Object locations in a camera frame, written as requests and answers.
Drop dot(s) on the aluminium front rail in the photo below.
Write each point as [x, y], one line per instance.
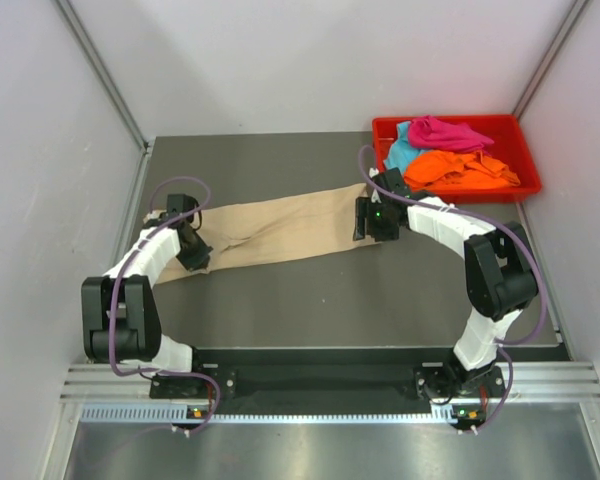
[103, 397]

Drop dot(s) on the left aluminium corner post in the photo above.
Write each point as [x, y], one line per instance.
[91, 54]

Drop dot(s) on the pink t shirt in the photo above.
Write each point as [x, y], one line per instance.
[428, 132]

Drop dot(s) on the light blue t shirt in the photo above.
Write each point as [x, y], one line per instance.
[401, 153]

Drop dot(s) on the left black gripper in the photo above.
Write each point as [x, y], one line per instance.
[200, 259]

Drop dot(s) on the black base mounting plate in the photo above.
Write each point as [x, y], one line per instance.
[342, 381]

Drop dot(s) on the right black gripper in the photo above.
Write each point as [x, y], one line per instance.
[364, 210]

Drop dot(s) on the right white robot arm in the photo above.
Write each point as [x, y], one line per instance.
[499, 279]

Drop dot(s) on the orange t shirt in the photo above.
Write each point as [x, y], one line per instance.
[441, 171]

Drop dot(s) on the beige t shirt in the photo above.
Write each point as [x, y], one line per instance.
[280, 230]

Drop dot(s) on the aluminium corner post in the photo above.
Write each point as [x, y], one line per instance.
[91, 54]
[576, 11]

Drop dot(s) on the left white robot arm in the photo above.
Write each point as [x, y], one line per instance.
[120, 319]

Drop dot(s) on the right aluminium corner post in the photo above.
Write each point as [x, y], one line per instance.
[576, 11]

